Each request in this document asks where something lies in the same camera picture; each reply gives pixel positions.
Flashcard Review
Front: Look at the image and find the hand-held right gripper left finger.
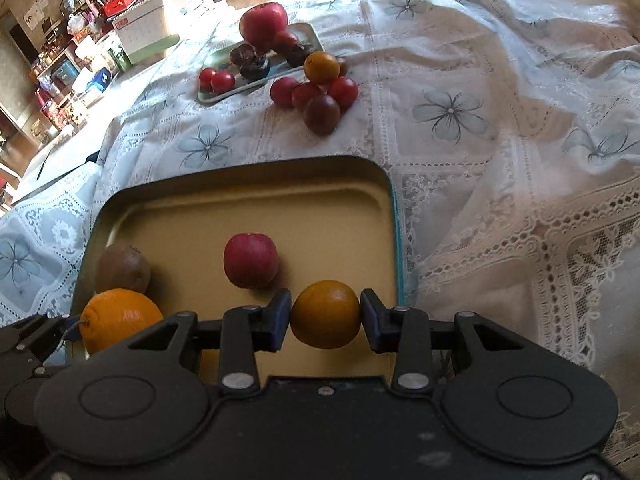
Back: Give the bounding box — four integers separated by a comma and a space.
127, 288, 292, 395

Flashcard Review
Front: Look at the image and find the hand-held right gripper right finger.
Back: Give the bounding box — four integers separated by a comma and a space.
360, 288, 524, 395

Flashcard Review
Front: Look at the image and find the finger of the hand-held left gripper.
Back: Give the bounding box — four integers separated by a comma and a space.
0, 312, 83, 361

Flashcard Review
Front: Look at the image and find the small orange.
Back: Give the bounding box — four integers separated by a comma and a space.
290, 280, 362, 350

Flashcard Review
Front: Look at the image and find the large orange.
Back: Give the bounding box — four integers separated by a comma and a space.
79, 288, 165, 356

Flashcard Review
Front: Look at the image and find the large golden tin tray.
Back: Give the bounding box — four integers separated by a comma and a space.
66, 155, 406, 395

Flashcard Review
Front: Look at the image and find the small red apple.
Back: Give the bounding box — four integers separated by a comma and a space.
223, 233, 279, 290

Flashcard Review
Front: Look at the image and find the brown kiwi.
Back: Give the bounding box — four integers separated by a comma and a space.
95, 243, 152, 294

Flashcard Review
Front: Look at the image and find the cluster of red tomatoes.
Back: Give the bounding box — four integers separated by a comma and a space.
327, 77, 360, 112

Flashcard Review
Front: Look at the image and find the small green tray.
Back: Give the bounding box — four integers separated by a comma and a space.
196, 22, 326, 106

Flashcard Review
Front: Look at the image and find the dark purple mangosteen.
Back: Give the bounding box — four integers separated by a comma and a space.
229, 43, 258, 67
285, 43, 315, 68
240, 57, 273, 80

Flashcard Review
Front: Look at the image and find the yellow orange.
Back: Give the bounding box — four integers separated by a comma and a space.
304, 51, 341, 85

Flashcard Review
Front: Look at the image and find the cluttered storage shelf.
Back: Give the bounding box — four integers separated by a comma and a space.
27, 0, 163, 131

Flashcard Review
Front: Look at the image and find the dark red fruit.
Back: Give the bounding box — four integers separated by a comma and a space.
271, 30, 302, 56

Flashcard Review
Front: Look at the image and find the large red apple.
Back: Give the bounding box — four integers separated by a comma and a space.
239, 3, 289, 53

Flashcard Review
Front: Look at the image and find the white and green box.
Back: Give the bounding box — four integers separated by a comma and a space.
111, 0, 181, 67

